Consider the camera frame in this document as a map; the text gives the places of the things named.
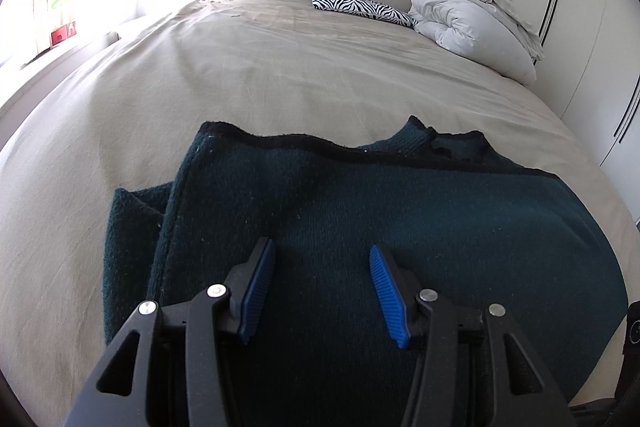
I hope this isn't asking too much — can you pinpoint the white folded duvet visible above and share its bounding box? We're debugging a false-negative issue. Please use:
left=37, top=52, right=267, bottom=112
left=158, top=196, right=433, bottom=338
left=409, top=0, right=546, bottom=87

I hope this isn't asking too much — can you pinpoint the zebra print pillow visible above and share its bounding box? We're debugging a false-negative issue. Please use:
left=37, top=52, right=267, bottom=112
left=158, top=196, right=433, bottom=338
left=309, top=0, right=419, bottom=29

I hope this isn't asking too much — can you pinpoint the red box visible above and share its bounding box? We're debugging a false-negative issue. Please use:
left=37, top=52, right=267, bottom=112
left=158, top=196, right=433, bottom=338
left=50, top=24, right=77, bottom=48

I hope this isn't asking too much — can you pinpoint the bed with beige sheet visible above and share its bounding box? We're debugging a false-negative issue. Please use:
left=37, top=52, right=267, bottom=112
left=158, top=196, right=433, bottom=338
left=0, top=0, right=640, bottom=427

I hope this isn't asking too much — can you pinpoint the dark green knit sweater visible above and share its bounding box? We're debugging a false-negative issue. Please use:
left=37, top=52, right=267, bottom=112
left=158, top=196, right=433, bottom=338
left=101, top=116, right=630, bottom=427

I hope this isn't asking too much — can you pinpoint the white window bench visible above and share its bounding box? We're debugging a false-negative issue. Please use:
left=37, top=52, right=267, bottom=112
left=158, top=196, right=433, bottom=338
left=0, top=31, right=121, bottom=120

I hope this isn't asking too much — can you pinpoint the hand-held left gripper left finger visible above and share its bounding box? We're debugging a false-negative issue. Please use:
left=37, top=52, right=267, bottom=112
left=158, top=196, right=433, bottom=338
left=62, top=237, right=277, bottom=427

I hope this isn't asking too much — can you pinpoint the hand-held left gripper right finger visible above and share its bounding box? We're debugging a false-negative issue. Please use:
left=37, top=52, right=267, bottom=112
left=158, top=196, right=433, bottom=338
left=369, top=244, right=571, bottom=427

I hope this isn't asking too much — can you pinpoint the white wardrobe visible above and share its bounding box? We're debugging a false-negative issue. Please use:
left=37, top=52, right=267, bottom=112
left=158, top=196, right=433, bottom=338
left=510, top=0, right=640, bottom=228

